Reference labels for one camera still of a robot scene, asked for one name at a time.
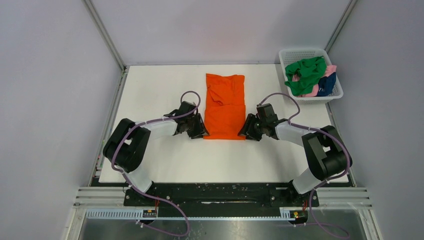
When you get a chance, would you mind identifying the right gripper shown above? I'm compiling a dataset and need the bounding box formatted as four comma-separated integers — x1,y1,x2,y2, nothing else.
237,113,267,142

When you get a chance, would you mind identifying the orange t-shirt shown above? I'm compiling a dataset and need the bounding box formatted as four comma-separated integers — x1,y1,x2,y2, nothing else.
204,73,246,141

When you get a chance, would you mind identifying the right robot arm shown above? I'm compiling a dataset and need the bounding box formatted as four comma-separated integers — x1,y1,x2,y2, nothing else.
238,103,352,206

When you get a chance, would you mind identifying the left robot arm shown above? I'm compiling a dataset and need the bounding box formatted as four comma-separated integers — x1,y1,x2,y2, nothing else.
102,101,209,206

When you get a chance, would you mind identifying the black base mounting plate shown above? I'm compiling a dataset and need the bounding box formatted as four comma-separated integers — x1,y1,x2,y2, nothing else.
123,182,320,218

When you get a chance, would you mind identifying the white plastic basket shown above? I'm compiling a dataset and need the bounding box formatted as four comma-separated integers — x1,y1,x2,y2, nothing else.
278,48,344,104

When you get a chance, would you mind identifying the green t-shirt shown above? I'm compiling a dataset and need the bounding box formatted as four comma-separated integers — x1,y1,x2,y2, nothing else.
284,56,327,97

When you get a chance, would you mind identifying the navy blue t-shirt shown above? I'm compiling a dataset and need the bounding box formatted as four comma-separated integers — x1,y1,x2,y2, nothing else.
316,72,337,97

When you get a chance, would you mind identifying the pink t-shirt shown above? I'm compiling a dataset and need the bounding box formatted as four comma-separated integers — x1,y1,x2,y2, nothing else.
292,65,337,98

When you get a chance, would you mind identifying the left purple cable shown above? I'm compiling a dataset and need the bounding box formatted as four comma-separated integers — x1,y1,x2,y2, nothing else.
110,90,202,237

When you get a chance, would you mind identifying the purple cable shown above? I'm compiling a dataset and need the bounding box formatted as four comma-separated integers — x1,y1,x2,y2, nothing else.
110,90,202,237
256,92,352,239

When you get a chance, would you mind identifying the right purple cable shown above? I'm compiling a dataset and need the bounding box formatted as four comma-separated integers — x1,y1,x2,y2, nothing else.
256,92,352,239

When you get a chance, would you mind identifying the white cable duct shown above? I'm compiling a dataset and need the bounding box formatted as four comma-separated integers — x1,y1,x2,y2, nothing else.
85,208,295,221

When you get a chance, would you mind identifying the aluminium frame rail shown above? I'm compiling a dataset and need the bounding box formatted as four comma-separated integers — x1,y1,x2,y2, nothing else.
74,187,373,209

